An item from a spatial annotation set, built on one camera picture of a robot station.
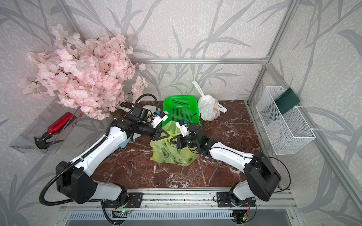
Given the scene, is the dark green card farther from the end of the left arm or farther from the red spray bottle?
the red spray bottle

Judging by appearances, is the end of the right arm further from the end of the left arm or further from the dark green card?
the dark green card

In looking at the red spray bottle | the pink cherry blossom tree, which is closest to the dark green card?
the pink cherry blossom tree

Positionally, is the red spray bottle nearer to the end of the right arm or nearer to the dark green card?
the end of the right arm

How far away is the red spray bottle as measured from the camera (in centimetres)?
59

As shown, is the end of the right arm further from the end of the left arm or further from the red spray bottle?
the red spray bottle
